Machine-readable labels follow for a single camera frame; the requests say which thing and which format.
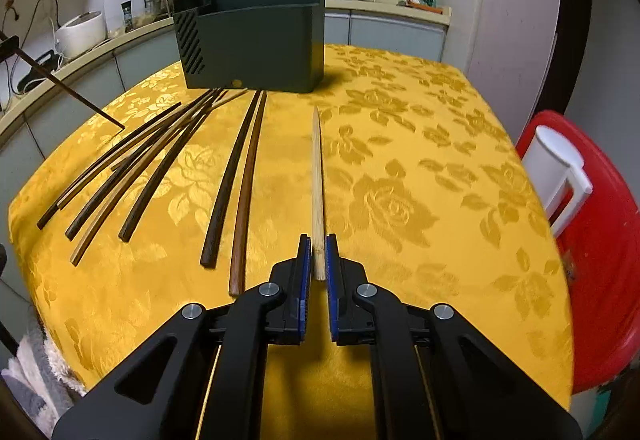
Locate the white rice cooker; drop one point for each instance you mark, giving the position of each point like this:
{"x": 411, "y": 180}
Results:
{"x": 82, "y": 35}

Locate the pile of mixed wooden chopsticks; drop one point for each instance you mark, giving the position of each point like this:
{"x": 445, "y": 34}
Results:
{"x": 127, "y": 231}

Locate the dark seasoning bottle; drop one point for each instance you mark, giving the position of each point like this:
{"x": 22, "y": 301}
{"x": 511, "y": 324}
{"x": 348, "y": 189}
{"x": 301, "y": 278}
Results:
{"x": 127, "y": 15}

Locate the yellow floral tablecloth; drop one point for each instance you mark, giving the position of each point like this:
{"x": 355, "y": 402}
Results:
{"x": 425, "y": 220}

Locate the light bamboo chopstick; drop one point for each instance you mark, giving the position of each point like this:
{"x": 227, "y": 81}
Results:
{"x": 318, "y": 180}

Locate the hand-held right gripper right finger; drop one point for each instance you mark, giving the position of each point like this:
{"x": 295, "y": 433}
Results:
{"x": 332, "y": 280}

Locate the dark green utensil holder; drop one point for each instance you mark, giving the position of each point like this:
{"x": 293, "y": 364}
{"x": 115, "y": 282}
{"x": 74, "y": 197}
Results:
{"x": 260, "y": 50}

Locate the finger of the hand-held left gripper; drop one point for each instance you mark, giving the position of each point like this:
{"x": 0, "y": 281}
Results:
{"x": 9, "y": 48}

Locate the white plastic container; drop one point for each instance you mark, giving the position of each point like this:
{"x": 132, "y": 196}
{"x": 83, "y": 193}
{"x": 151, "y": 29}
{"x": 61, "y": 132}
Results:
{"x": 560, "y": 170}

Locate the grey white fluffy cloth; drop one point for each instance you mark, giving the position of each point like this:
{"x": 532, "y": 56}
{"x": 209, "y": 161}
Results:
{"x": 30, "y": 400}

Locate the red plastic stool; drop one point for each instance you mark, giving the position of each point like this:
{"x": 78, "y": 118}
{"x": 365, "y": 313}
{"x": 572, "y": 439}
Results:
{"x": 605, "y": 270}

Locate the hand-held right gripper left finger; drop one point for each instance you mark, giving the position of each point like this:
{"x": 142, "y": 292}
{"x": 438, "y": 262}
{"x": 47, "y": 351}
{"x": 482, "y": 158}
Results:
{"x": 302, "y": 270}

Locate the reddish brown chopstick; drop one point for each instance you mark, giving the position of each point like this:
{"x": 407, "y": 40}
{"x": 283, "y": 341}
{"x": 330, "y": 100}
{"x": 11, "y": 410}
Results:
{"x": 242, "y": 220}

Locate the thin dark chopstick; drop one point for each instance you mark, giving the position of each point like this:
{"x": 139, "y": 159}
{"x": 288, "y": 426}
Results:
{"x": 70, "y": 89}

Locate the dark brown chopstick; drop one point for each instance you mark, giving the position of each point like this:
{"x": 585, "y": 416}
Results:
{"x": 222, "y": 212}

